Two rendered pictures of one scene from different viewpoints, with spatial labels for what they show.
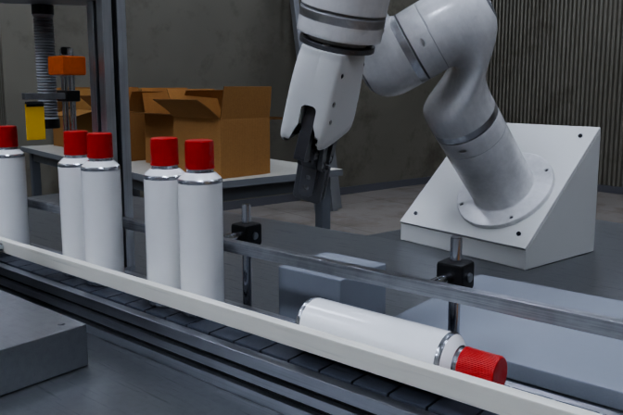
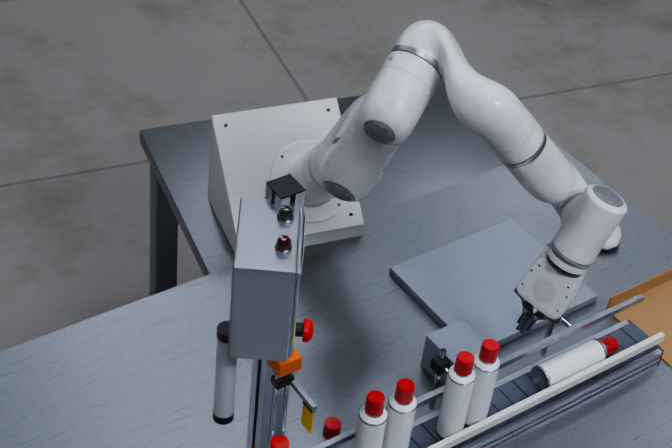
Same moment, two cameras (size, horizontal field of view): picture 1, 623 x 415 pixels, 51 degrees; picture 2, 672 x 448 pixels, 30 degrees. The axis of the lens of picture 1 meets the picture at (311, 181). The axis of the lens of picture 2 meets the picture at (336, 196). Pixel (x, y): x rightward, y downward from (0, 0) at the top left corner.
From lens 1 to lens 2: 2.50 m
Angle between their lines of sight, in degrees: 76
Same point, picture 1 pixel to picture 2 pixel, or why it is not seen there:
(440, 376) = (617, 359)
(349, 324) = (570, 367)
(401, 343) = (592, 358)
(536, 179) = not seen: hidden behind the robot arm
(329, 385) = (579, 394)
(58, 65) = (297, 365)
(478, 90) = not seen: hidden behind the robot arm
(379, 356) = (596, 369)
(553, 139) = (309, 118)
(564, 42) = not seen: outside the picture
